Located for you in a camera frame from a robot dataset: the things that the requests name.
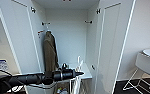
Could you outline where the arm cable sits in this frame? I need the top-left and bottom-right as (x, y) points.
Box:
(0, 67), (59, 94)

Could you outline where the blue and white wall sign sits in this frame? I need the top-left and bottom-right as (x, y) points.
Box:
(0, 58), (9, 72)

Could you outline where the black wardrobe hook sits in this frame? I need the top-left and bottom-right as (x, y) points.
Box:
(40, 21), (52, 27)
(83, 19), (94, 25)

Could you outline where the orange and white sticker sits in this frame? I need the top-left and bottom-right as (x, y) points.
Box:
(37, 29), (46, 35)

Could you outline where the brown box with colourful items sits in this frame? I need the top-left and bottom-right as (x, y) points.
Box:
(55, 84), (71, 94)

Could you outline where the white wardrobe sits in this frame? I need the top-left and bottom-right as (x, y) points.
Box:
(27, 0), (102, 94)

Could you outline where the white clothes hanger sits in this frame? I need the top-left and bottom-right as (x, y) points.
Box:
(76, 54), (85, 72)
(45, 23), (53, 34)

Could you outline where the brown jacket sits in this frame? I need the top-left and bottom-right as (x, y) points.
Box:
(42, 30), (60, 73)

